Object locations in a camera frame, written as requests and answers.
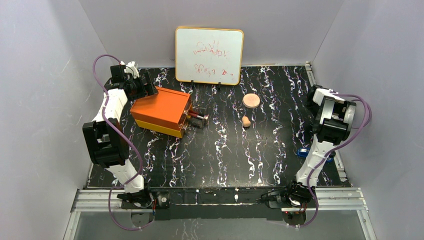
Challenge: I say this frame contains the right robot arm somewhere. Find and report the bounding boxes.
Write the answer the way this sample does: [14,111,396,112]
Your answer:
[286,85,357,206]

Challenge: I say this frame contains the large round beige puff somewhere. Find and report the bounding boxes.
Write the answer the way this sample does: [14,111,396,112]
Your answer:
[242,93,261,109]

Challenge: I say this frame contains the blue stapler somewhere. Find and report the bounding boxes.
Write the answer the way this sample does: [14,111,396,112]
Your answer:
[296,147,336,163]

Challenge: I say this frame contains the beige gourd makeup sponge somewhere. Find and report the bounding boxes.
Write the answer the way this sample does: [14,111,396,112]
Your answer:
[241,116,252,128]

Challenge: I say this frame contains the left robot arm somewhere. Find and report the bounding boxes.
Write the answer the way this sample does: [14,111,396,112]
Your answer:
[82,61,158,205]

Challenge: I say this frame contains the yellow-framed whiteboard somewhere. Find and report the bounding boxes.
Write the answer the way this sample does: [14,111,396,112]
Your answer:
[175,27,244,86]

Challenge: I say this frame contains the orange drawer organizer box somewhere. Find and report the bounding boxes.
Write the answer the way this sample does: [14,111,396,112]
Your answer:
[129,87,192,138]

